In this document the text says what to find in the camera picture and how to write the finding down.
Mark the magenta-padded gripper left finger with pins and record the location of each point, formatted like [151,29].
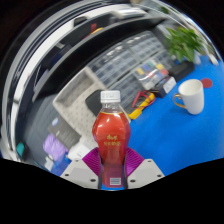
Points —
[79,173]

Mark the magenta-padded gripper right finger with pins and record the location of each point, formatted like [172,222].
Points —
[145,173]

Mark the red drink bottle white cap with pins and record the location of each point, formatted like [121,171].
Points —
[111,133]

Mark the purple packet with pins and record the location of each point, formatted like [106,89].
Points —
[55,146]

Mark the yellow multimeter red leads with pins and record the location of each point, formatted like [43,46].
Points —
[141,108]

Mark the black flat device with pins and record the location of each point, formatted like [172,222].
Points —
[93,101]

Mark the small grey drawer cabinet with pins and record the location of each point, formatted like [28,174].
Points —
[165,60]
[130,88]

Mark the black box white label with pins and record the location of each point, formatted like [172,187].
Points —
[166,86]

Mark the clear organiser with coloured parts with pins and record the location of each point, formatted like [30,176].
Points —
[151,73]

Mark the black flat case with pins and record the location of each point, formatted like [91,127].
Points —
[181,71]

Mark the flat round red coaster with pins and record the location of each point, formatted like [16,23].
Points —
[207,83]

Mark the black shelf unit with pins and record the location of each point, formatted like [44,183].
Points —
[50,60]

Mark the green potted plant white pot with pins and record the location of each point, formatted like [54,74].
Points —
[183,41]

